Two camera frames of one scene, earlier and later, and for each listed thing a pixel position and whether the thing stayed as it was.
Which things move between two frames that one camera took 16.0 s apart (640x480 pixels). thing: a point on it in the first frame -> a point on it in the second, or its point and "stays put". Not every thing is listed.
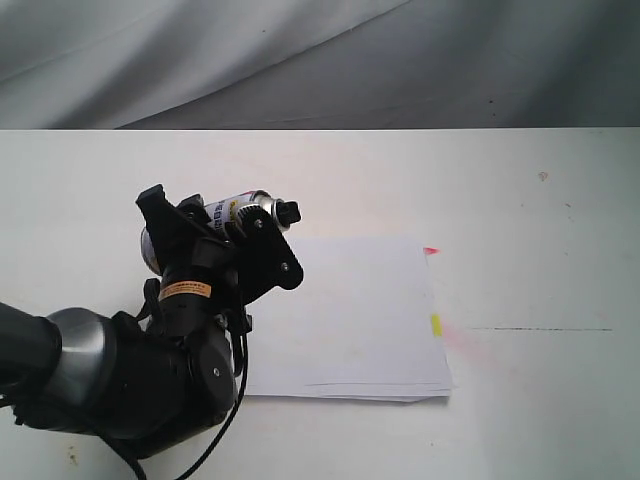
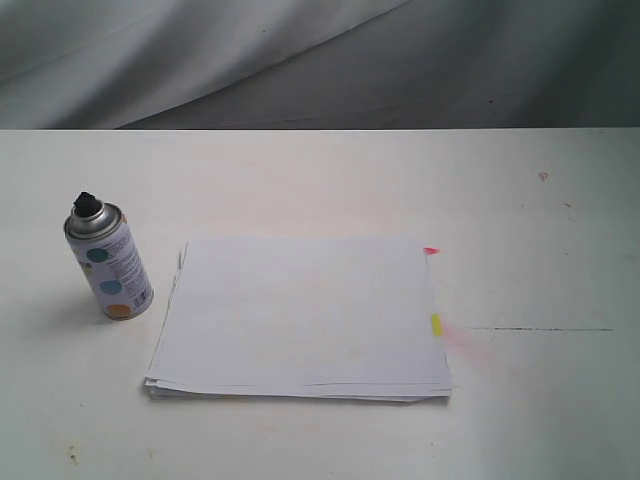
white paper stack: (359, 326) stays put
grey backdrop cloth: (319, 64) stays put
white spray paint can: (221, 213) -> (102, 234)
